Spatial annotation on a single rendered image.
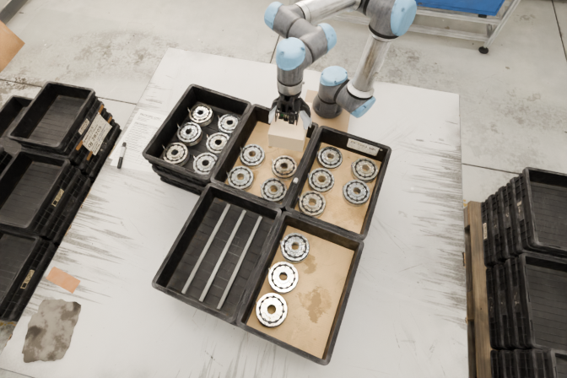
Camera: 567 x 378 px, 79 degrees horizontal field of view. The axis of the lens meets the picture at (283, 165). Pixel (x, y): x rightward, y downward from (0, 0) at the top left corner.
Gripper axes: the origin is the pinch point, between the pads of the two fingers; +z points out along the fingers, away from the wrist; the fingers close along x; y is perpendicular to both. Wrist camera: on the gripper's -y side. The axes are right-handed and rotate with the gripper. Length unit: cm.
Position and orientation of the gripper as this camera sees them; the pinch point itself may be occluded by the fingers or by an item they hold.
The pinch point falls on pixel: (290, 121)
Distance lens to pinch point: 119.5
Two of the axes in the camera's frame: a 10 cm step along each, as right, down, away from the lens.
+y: -2.2, 8.6, -4.7
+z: 0.1, 4.8, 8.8
